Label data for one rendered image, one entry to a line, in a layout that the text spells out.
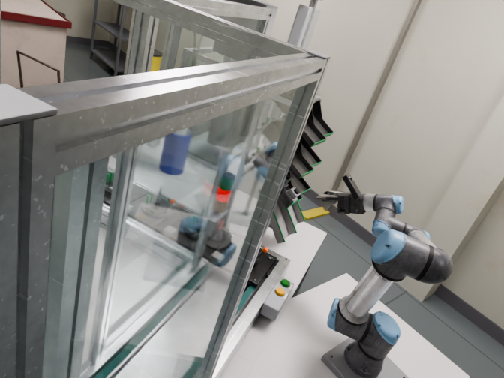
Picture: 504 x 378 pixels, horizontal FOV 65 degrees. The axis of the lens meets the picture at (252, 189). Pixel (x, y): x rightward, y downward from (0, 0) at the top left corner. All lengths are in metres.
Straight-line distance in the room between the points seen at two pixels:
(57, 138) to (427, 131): 3.91
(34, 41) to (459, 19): 4.52
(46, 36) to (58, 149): 5.45
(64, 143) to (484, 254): 3.90
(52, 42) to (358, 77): 3.64
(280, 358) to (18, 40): 4.77
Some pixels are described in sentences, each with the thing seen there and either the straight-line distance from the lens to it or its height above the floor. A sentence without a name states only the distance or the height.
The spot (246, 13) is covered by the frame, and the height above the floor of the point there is 1.97.
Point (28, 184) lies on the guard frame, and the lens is 0.20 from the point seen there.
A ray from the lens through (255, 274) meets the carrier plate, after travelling 1.77.
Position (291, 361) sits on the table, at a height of 0.86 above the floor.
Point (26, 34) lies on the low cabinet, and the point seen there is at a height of 0.76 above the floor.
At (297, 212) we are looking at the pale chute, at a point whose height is 1.04.
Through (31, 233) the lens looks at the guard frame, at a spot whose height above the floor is 1.93.
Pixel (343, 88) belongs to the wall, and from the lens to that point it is 4.49.
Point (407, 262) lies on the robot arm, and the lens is 1.28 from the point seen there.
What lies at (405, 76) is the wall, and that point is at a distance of 4.15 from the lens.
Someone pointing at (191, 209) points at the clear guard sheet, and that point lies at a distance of 0.39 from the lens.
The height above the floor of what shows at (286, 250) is 0.86.
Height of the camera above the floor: 2.06
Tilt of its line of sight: 27 degrees down
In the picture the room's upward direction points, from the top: 18 degrees clockwise
